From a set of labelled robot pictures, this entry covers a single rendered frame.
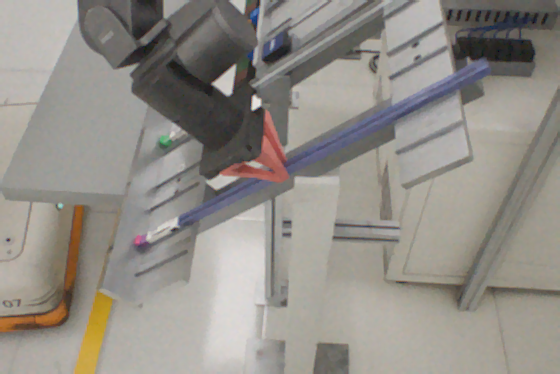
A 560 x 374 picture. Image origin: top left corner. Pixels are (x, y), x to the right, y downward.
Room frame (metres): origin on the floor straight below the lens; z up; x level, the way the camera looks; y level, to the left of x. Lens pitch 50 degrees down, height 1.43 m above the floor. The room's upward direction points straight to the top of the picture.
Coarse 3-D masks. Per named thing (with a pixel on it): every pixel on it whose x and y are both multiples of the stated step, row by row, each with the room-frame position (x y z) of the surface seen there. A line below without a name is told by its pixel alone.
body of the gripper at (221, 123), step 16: (208, 96) 0.45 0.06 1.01; (224, 96) 0.47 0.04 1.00; (240, 96) 0.50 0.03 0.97; (192, 112) 0.44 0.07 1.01; (208, 112) 0.44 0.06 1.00; (224, 112) 0.45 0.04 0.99; (240, 112) 0.46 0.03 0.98; (192, 128) 0.43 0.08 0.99; (208, 128) 0.44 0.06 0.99; (224, 128) 0.44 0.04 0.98; (240, 128) 0.44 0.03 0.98; (208, 144) 0.44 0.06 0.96; (224, 144) 0.43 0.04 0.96; (240, 144) 0.42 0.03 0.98; (208, 160) 0.43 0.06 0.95; (224, 160) 0.41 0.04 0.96; (240, 160) 0.41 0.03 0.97; (208, 176) 0.41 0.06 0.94
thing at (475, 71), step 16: (480, 64) 0.45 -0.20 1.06; (448, 80) 0.45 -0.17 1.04; (464, 80) 0.44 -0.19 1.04; (416, 96) 0.45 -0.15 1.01; (432, 96) 0.44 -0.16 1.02; (384, 112) 0.45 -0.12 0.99; (400, 112) 0.44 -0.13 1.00; (352, 128) 0.46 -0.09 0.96; (368, 128) 0.45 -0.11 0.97; (320, 144) 0.46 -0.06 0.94; (336, 144) 0.45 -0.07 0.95; (288, 160) 0.46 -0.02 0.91; (304, 160) 0.45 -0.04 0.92; (240, 192) 0.46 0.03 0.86; (208, 208) 0.46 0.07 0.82; (176, 224) 0.46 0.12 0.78; (144, 240) 0.47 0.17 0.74
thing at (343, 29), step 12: (384, 0) 0.64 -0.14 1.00; (396, 0) 0.63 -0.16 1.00; (360, 12) 0.65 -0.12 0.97; (372, 12) 0.64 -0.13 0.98; (348, 24) 0.64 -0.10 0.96; (360, 24) 0.64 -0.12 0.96; (324, 36) 0.65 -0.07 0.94; (336, 36) 0.64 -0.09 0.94; (312, 48) 0.64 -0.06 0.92; (324, 48) 0.64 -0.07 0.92; (288, 60) 0.65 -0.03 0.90; (300, 60) 0.64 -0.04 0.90; (264, 72) 0.66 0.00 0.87; (276, 72) 0.64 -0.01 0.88; (252, 84) 0.65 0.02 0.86; (264, 84) 0.65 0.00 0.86; (168, 144) 0.66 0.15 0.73
